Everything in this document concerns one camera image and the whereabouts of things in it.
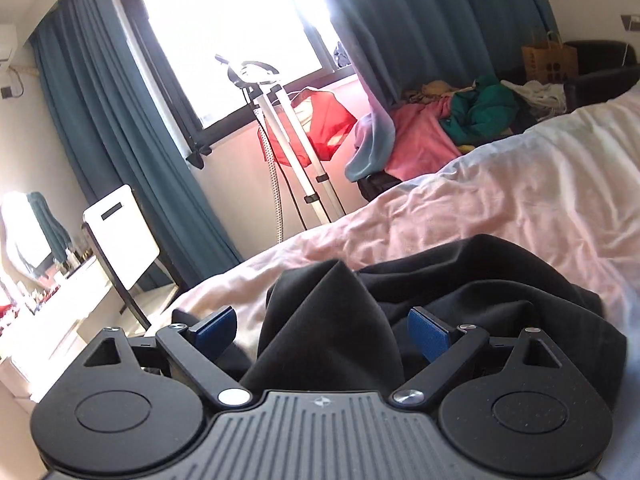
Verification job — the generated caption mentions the black armchair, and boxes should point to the black armchair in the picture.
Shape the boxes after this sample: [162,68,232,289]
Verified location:
[562,40,640,111]

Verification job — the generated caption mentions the brown paper bag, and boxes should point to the brown paper bag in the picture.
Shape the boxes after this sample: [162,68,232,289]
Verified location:
[521,31,580,83]

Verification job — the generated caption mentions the wavy framed mirror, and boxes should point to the wavy framed mirror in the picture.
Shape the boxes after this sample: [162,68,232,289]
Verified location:
[0,191,73,281]

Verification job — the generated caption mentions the cluster of cosmetic bottles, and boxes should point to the cluster of cosmetic bottles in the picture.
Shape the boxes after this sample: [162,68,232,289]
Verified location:
[0,245,96,321]

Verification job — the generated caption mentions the white air conditioner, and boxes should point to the white air conditioner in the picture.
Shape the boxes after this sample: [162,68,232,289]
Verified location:
[0,24,20,68]

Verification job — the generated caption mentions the green garment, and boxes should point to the green garment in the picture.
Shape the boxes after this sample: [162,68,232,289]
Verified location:
[447,75,521,143]

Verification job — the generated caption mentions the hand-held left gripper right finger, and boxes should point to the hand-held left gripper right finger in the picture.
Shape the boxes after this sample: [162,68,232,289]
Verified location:
[391,306,563,406]

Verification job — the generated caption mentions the light blue cloth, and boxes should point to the light blue cloth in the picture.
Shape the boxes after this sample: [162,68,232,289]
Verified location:
[345,110,396,183]

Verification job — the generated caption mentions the red garment on hanger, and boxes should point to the red garment on hanger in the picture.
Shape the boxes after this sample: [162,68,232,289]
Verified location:
[257,87,358,168]

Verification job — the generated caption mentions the garment steamer stand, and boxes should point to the garment steamer stand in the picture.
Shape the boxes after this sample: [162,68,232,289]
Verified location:
[215,52,346,241]

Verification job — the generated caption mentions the white vanity table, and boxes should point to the white vanity table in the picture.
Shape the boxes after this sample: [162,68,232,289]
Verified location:
[0,255,131,401]

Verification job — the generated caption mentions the black framed window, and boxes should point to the black framed window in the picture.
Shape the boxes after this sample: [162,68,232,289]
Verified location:
[114,0,361,160]

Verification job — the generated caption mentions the bed with pastel sheet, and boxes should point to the bed with pastel sheet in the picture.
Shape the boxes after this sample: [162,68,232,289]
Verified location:
[172,79,640,480]

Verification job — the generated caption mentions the white backed chair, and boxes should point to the white backed chair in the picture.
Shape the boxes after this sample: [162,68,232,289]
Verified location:
[81,184,183,331]

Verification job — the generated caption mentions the dark cloth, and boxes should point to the dark cloth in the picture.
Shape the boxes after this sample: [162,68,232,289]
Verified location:
[357,172,403,203]

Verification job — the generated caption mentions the pink cloth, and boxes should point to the pink cloth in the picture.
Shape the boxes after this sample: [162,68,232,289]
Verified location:
[385,97,463,181]

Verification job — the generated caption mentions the black smooth garment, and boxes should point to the black smooth garment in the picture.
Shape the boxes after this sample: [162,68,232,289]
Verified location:
[172,234,628,411]

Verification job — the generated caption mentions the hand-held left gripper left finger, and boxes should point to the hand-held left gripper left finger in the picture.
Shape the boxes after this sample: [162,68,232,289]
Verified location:
[80,307,253,407]

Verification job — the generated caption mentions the teal curtain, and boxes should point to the teal curtain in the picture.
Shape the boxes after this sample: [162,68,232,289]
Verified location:
[30,0,246,288]
[300,0,558,121]

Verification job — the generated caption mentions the white crumpled cloth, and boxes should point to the white crumpled cloth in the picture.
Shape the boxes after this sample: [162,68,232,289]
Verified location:
[510,80,568,121]

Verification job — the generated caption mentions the yellow cloth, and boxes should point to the yellow cloth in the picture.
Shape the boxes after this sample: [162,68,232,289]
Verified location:
[405,80,461,103]

